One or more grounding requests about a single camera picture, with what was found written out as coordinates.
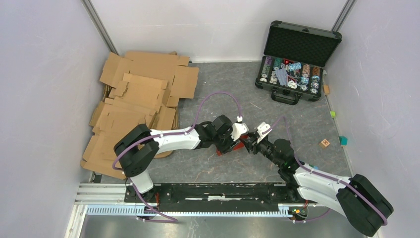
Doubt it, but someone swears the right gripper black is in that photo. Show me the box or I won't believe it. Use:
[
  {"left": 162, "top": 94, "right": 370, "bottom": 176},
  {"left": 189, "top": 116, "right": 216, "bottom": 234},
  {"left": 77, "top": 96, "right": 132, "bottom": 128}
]
[{"left": 240, "top": 132, "right": 282, "bottom": 168}]

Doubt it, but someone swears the red paper box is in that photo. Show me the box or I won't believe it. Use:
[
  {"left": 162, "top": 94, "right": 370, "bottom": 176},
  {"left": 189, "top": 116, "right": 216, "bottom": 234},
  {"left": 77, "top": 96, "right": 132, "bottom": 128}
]
[{"left": 216, "top": 135, "right": 248, "bottom": 156}]

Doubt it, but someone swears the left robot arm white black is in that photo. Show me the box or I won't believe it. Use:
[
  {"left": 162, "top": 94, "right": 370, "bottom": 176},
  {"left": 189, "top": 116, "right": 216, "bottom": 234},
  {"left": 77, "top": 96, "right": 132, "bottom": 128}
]
[{"left": 112, "top": 115, "right": 249, "bottom": 202}]

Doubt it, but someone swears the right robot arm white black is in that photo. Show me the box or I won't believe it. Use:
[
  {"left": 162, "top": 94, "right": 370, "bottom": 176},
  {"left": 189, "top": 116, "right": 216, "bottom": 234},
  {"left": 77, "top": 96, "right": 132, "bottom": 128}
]
[{"left": 241, "top": 132, "right": 394, "bottom": 237}]

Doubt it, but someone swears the wooden letter block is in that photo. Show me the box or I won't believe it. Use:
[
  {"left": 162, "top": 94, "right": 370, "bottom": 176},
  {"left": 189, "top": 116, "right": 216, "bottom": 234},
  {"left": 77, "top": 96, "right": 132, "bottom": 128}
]
[{"left": 319, "top": 139, "right": 330, "bottom": 148}]

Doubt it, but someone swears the teal cube block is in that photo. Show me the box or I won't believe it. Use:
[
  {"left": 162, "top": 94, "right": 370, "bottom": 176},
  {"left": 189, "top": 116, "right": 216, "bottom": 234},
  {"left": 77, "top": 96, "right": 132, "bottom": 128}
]
[{"left": 339, "top": 135, "right": 348, "bottom": 146}]

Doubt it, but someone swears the small brown wooden block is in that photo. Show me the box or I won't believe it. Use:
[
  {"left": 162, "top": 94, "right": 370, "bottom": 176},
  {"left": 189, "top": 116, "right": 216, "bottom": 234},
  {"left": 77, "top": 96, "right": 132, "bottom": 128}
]
[{"left": 323, "top": 85, "right": 330, "bottom": 95}]

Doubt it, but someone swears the stack of flat brown cardboard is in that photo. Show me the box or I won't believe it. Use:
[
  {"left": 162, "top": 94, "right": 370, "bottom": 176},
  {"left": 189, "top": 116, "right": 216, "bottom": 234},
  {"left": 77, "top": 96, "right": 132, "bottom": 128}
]
[{"left": 81, "top": 51, "right": 199, "bottom": 179}]

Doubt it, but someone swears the black poker chip case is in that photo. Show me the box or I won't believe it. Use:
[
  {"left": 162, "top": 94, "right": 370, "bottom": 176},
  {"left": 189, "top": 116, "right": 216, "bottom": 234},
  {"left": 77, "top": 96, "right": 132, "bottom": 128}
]
[{"left": 255, "top": 20, "right": 342, "bottom": 105}]

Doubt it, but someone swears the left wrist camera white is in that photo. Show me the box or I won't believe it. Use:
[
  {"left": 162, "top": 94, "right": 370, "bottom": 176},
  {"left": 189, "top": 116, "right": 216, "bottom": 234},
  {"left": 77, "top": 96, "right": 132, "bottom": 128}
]
[{"left": 231, "top": 116, "right": 249, "bottom": 141}]

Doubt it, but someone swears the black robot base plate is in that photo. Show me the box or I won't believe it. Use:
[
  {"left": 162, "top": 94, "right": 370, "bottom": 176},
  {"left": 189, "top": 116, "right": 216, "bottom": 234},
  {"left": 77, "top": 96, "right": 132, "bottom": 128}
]
[{"left": 142, "top": 182, "right": 308, "bottom": 212}]

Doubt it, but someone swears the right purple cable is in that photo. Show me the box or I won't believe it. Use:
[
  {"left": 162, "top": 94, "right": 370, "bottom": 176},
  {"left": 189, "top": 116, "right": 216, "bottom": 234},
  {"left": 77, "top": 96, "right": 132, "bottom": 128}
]
[{"left": 262, "top": 116, "right": 388, "bottom": 227}]

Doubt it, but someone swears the aluminium frame rail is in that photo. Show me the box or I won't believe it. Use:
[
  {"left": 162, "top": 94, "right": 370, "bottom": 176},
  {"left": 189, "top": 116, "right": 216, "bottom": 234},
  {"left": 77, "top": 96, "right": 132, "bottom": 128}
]
[{"left": 64, "top": 183, "right": 381, "bottom": 238}]

